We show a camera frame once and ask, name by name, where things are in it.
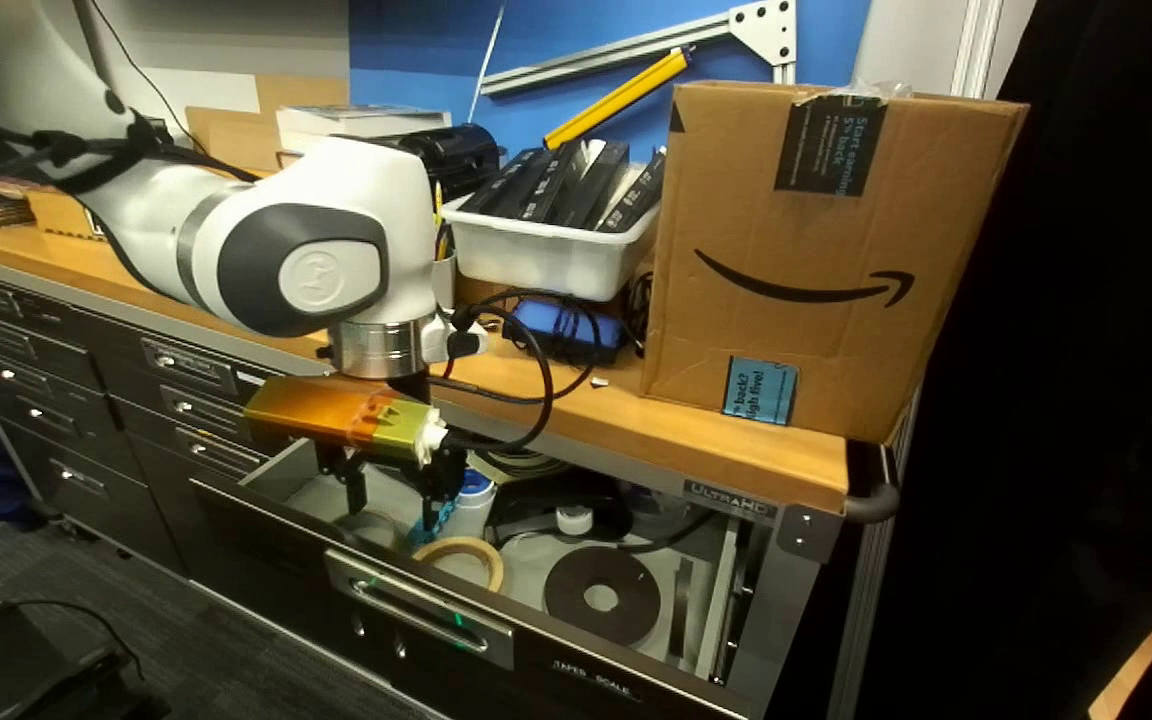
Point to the orange robot gripper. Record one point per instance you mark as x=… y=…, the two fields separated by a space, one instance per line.
x=323 y=410

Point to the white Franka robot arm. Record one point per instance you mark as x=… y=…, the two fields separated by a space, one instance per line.
x=323 y=227

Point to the open black metal drawer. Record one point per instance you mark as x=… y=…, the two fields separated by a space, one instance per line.
x=603 y=675

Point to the dark grey drawer cabinet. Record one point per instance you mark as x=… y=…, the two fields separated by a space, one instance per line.
x=59 y=403

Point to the beige masking tape roll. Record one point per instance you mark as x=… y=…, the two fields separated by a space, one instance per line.
x=435 y=551

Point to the white plastic bottle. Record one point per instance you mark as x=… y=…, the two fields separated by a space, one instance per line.
x=472 y=501

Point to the small white cap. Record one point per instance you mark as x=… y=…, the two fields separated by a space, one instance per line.
x=574 y=520

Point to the blue flat device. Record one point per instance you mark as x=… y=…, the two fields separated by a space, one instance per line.
x=550 y=320

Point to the dark grey tape disc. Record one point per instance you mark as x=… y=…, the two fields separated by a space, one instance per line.
x=591 y=609

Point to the white plastic bin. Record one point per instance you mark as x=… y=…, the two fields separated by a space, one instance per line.
x=538 y=252

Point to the black round device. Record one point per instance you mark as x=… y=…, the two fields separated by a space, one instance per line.
x=459 y=163

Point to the white flat box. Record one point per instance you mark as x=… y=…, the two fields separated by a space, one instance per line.
x=362 y=123

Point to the flat brown cardboard sheet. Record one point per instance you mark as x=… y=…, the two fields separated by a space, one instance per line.
x=237 y=134

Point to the black floor device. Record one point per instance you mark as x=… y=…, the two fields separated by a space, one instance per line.
x=59 y=681

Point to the yellow metal bar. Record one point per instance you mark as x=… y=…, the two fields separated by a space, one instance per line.
x=619 y=101

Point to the brown Amazon cardboard box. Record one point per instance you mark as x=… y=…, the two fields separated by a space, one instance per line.
x=800 y=241

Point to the black cloth curtain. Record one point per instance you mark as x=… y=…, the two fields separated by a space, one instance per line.
x=1070 y=373

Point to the grey metal corner bracket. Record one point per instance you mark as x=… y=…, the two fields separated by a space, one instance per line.
x=809 y=525

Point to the perforated aluminium rail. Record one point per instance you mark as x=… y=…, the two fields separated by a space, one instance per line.
x=659 y=43

